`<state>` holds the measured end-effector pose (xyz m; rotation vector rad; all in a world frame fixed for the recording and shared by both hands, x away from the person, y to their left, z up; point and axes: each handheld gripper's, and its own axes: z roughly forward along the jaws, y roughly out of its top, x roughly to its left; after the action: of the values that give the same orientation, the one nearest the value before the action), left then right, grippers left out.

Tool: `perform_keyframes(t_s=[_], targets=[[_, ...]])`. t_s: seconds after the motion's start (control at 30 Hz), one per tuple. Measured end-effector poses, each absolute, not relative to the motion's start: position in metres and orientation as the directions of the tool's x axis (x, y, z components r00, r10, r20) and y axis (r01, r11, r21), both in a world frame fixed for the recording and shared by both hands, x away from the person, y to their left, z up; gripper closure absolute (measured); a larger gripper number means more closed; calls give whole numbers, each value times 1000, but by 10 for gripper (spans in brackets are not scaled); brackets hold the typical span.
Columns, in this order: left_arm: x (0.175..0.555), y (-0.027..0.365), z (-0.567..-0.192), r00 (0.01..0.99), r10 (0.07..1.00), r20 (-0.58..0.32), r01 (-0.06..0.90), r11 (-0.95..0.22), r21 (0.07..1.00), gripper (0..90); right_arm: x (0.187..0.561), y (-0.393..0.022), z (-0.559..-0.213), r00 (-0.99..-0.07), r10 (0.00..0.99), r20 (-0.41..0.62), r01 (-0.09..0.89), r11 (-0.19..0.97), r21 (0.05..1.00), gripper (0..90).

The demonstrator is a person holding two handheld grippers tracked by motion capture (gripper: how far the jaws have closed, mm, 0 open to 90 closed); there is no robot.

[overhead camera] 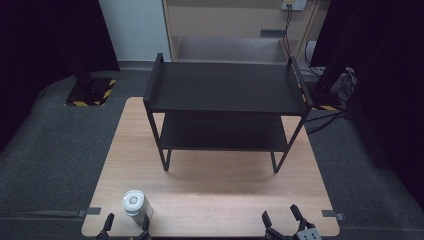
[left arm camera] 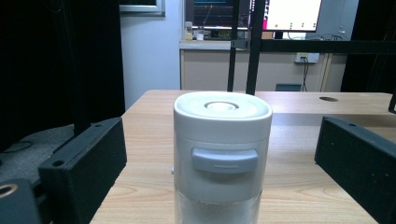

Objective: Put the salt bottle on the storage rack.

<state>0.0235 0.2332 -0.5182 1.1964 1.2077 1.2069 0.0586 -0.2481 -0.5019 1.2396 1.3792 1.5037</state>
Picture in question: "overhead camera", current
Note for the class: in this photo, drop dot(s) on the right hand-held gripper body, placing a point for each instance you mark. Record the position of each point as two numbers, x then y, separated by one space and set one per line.
308 233

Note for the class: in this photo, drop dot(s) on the white cylindrical can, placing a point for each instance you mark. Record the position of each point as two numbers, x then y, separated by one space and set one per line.
135 205

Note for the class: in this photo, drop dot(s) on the grey tape strip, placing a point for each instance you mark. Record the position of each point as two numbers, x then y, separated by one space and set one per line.
331 214
90 211

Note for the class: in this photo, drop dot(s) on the black stand base striped tape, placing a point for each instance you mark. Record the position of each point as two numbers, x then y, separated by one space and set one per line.
91 91
328 100

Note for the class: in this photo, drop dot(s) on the black two-tier shelf rack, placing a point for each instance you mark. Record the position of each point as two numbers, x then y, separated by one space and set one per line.
230 86

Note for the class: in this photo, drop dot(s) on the black curtain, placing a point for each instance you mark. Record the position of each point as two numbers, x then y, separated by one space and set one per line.
386 83
43 40

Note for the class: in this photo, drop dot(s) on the grey label on cabinet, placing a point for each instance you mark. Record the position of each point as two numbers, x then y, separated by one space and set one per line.
272 33

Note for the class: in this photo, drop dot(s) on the light wooden cabinet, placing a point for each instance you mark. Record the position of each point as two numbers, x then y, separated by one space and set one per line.
230 23

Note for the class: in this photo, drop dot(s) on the white wall socket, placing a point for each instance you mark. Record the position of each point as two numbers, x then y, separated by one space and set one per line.
294 4

